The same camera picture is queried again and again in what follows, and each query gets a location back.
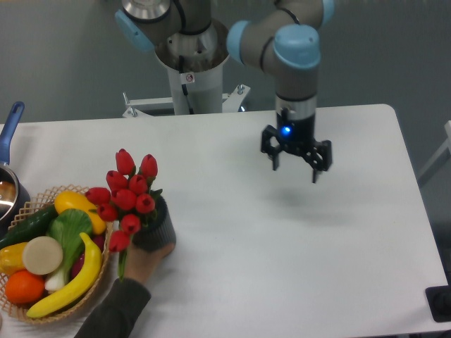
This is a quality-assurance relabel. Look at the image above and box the yellow banana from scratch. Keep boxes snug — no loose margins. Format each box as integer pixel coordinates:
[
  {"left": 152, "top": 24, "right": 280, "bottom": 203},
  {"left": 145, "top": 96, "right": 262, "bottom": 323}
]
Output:
[{"left": 26, "top": 232, "right": 102, "bottom": 319}]

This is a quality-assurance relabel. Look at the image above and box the green cucumber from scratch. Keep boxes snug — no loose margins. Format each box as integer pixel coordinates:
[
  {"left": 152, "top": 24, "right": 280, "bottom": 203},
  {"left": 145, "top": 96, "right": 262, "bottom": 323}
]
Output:
[{"left": 1, "top": 204, "right": 58, "bottom": 249}]

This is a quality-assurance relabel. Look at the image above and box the yellow bell pepper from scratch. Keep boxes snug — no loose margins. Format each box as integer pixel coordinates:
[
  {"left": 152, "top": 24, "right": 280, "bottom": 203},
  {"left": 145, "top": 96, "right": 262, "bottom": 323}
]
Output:
[{"left": 1, "top": 242, "right": 27, "bottom": 275}]

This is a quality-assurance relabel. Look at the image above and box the dark grey ribbed vase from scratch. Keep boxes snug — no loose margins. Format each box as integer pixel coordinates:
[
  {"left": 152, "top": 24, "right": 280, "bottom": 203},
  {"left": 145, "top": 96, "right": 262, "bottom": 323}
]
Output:
[{"left": 132, "top": 196, "right": 176, "bottom": 252}]

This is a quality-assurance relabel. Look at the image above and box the person's hand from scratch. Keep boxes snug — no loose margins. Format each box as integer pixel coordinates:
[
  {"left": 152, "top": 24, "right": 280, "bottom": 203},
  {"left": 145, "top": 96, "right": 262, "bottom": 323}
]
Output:
[{"left": 124, "top": 243, "right": 175, "bottom": 284}]

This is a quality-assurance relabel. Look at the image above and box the beige round disc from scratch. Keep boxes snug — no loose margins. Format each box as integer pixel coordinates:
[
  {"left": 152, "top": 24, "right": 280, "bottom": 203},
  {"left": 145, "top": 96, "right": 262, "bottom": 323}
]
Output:
[{"left": 22, "top": 236, "right": 63, "bottom": 275}]

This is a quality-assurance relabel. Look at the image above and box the green bok choy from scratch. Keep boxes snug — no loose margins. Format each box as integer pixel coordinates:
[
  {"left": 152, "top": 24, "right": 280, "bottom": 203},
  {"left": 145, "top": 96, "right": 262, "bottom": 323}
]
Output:
[{"left": 45, "top": 208, "right": 92, "bottom": 294}]

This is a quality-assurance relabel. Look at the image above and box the white frame at right edge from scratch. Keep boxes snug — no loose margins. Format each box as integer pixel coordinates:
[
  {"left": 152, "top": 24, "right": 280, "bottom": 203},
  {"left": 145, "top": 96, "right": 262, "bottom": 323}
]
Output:
[{"left": 417, "top": 121, "right": 450, "bottom": 189}]

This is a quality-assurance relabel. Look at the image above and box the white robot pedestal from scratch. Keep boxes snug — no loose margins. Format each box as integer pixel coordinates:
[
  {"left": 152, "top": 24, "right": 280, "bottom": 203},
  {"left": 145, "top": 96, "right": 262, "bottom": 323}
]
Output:
[{"left": 119, "top": 18, "right": 250, "bottom": 118}]

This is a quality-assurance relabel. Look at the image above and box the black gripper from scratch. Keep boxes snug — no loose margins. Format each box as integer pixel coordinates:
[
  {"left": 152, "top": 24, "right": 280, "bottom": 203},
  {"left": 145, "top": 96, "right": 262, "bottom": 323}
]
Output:
[{"left": 261, "top": 106, "right": 332, "bottom": 184}]

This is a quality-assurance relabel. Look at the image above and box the red tulip bouquet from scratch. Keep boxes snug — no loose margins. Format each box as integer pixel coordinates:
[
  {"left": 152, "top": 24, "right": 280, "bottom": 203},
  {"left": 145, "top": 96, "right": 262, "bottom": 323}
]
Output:
[{"left": 85, "top": 149, "right": 162, "bottom": 279}]

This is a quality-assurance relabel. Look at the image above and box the orange fruit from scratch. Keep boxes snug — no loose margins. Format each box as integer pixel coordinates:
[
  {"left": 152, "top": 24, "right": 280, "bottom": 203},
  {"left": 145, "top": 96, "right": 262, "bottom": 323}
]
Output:
[{"left": 5, "top": 270, "right": 44, "bottom": 304}]

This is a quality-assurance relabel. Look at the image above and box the red fruit in basket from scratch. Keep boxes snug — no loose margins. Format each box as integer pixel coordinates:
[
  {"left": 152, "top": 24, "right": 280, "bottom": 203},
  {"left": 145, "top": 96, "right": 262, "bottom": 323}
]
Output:
[{"left": 70, "top": 235, "right": 105, "bottom": 280}]

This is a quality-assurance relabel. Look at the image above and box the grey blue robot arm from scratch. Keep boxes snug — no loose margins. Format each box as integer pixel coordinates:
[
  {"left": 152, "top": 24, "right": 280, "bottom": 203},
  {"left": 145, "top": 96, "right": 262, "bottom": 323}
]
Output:
[{"left": 115, "top": 1, "right": 335, "bottom": 175}]

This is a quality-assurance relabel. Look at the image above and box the black device at table edge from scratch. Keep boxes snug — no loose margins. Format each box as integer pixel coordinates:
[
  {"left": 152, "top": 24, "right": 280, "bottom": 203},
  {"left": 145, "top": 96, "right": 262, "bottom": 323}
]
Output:
[{"left": 425, "top": 285, "right": 450, "bottom": 323}]

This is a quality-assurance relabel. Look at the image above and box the woven wicker basket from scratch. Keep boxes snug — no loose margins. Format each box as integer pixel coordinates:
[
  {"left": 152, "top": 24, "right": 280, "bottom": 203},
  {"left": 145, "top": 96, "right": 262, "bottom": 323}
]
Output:
[{"left": 0, "top": 183, "right": 114, "bottom": 325}]

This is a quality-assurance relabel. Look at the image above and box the blue handled saucepan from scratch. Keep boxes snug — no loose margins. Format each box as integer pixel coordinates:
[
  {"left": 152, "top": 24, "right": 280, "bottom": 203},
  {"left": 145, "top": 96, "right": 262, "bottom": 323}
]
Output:
[{"left": 1, "top": 101, "right": 30, "bottom": 237}]

